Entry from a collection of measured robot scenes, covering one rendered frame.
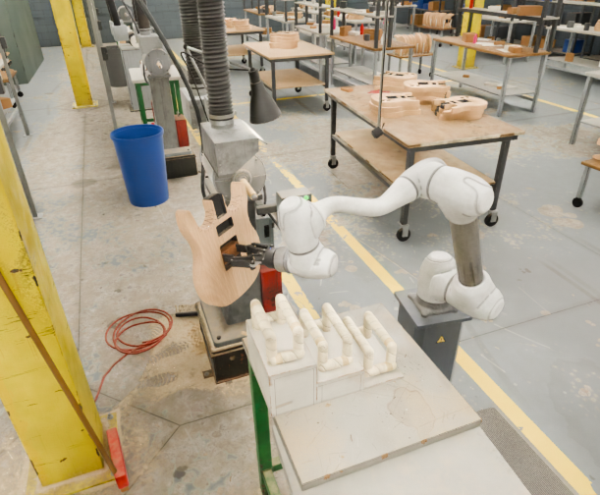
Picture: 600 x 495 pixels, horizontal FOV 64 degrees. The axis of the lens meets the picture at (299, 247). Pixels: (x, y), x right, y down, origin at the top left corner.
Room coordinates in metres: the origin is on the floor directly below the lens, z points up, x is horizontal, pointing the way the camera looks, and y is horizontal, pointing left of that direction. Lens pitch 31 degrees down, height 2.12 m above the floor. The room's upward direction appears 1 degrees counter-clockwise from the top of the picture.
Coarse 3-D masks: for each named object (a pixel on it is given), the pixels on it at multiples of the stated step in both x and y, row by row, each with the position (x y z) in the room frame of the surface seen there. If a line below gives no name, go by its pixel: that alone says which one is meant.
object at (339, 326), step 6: (324, 306) 1.27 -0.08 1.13; (330, 306) 1.26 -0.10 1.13; (330, 312) 1.23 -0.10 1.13; (330, 318) 1.21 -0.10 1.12; (336, 318) 1.20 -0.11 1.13; (336, 324) 1.18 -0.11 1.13; (342, 324) 1.17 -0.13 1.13; (336, 330) 1.17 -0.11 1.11; (342, 330) 1.15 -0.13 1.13; (342, 336) 1.13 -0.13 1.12; (348, 336) 1.12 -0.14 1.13; (348, 342) 1.11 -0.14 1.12
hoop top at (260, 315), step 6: (252, 300) 1.21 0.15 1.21; (252, 306) 1.18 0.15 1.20; (258, 306) 1.17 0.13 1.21; (258, 312) 1.14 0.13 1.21; (264, 312) 1.15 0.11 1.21; (258, 318) 1.12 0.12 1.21; (264, 318) 1.11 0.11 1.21; (258, 324) 1.11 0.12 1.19; (264, 324) 1.08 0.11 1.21; (270, 324) 1.09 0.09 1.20; (264, 330) 1.06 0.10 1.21; (270, 330) 1.06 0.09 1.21; (264, 336) 1.05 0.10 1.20; (270, 336) 1.04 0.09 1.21
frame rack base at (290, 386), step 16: (256, 336) 1.16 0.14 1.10; (288, 336) 1.16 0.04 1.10; (256, 352) 1.11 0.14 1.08; (256, 368) 1.13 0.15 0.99; (272, 368) 1.02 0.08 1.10; (288, 368) 1.02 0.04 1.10; (304, 368) 1.02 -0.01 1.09; (272, 384) 0.99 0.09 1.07; (288, 384) 1.01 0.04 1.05; (304, 384) 1.02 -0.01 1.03; (272, 400) 0.99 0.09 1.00; (288, 400) 1.00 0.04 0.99; (304, 400) 1.02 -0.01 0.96; (272, 416) 0.99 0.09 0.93
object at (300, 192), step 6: (276, 192) 2.22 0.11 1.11; (282, 192) 2.21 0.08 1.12; (288, 192) 2.20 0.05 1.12; (294, 192) 2.20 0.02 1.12; (300, 192) 2.20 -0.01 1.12; (306, 192) 2.20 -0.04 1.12; (276, 198) 2.22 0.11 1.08; (282, 198) 2.14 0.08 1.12; (264, 216) 2.33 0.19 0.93; (270, 216) 2.29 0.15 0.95; (276, 222) 2.26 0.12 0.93
